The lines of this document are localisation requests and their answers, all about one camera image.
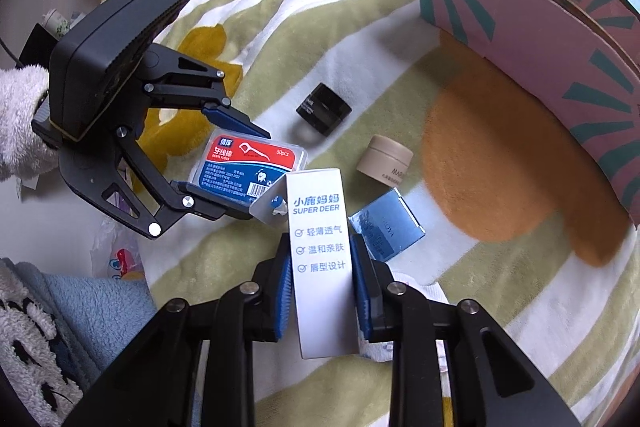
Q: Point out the pink cardboard box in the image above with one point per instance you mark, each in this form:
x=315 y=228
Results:
x=580 y=58

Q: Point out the dental floss box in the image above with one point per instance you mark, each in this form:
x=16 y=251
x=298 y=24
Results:
x=242 y=167

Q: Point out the floral striped blanket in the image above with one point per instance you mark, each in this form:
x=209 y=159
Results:
x=517 y=215

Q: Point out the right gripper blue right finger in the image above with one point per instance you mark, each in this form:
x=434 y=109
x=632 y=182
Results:
x=492 y=381

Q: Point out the blue small box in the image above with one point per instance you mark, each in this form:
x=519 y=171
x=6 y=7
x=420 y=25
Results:
x=387 y=225

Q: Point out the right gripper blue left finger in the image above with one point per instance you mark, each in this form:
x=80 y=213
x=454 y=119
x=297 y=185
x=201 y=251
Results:
x=195 y=361

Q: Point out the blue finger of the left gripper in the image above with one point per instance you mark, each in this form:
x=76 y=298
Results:
x=177 y=81
x=90 y=170

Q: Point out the black white fuzzy rug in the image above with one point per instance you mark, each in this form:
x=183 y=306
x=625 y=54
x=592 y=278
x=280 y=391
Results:
x=34 y=355

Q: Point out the floral rolled cloth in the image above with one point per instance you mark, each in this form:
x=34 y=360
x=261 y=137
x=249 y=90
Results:
x=384 y=351

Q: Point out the plastic snack bag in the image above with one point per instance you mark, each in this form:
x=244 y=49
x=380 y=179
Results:
x=115 y=253

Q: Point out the white fuzzy sleeve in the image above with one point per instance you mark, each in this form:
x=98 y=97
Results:
x=23 y=153

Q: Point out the beige cream jar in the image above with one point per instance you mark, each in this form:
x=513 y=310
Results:
x=385 y=160

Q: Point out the black cream jar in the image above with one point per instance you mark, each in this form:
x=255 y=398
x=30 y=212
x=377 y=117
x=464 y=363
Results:
x=323 y=109

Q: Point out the white tall box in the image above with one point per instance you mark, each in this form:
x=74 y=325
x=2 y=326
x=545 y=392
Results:
x=322 y=266

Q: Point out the blue fuzzy cloth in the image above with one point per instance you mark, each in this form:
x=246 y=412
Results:
x=95 y=317

